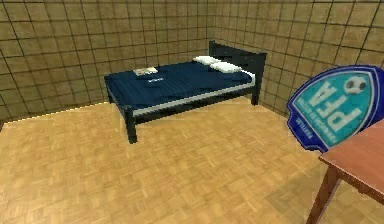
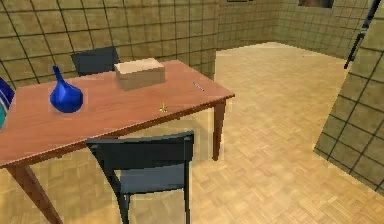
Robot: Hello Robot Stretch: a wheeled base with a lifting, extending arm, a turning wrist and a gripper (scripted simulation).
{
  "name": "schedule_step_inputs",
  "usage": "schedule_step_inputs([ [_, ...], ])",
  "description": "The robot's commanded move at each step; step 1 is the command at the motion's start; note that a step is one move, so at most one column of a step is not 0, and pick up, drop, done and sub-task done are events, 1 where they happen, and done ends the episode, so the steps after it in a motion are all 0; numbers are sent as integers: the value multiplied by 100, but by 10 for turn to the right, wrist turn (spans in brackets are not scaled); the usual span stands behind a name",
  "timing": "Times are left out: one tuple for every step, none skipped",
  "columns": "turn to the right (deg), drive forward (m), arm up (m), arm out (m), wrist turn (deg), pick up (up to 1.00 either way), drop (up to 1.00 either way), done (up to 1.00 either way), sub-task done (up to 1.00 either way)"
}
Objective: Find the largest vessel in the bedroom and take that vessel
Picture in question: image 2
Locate tan cardboard box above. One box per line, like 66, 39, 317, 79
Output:
114, 57, 166, 91

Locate dark grey chair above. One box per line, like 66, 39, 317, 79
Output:
85, 130, 195, 224
70, 45, 121, 77

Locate brown wooden table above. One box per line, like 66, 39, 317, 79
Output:
0, 59, 236, 224

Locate blue vase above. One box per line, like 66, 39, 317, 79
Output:
49, 65, 84, 114

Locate dark framed picture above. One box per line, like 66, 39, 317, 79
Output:
297, 0, 335, 9

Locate blue and teal striped object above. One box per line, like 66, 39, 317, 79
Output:
0, 77, 16, 131

